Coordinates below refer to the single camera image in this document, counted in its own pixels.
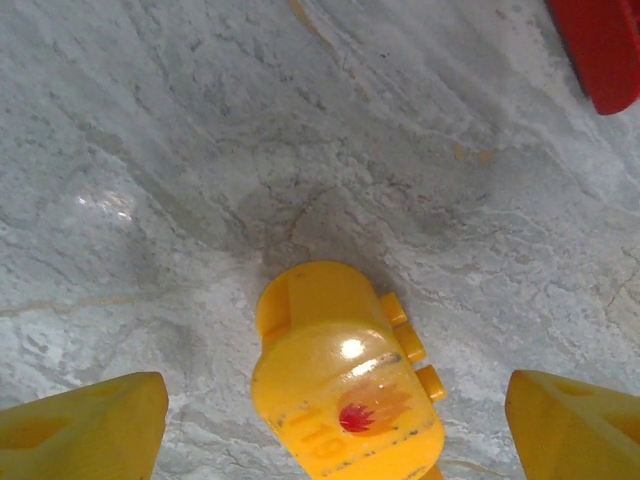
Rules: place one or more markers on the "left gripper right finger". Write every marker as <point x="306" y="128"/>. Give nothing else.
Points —
<point x="575" y="430"/>

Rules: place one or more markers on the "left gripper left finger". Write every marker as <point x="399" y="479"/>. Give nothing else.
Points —
<point x="85" y="430"/>

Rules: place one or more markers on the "yellow round flame-print lego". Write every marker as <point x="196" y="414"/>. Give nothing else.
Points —
<point x="340" y="380"/>

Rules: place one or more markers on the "red arch lego brick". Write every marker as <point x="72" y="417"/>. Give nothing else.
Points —
<point x="600" y="50"/>

